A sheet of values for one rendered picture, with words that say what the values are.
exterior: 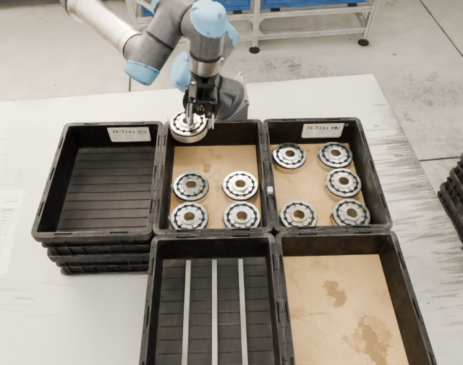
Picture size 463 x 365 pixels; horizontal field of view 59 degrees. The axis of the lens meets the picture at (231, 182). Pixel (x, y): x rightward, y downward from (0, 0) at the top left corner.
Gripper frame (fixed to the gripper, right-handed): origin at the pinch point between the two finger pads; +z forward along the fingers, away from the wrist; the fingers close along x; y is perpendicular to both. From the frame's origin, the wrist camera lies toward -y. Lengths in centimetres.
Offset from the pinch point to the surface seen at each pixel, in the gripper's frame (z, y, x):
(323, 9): 62, -179, 86
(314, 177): 12.8, 7.2, 35.4
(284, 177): 13.9, 7.2, 26.4
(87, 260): 22.8, 31.4, -28.7
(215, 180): 16.3, 7.6, 5.5
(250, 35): 84, -175, 39
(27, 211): 36, 8, -53
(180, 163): 17.7, 0.3, -5.1
